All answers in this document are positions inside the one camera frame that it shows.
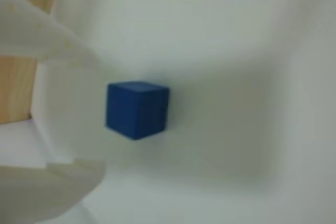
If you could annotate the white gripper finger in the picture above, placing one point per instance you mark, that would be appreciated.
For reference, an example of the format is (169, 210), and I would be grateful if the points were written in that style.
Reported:
(31, 32)
(39, 192)

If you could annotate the small blue cube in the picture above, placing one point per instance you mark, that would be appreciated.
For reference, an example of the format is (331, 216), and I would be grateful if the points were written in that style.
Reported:
(136, 111)

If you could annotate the light wooden box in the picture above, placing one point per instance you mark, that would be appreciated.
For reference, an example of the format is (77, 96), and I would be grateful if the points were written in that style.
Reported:
(15, 90)

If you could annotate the white laminate board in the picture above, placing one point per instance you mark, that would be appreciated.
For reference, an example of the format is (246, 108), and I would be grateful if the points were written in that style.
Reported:
(236, 90)

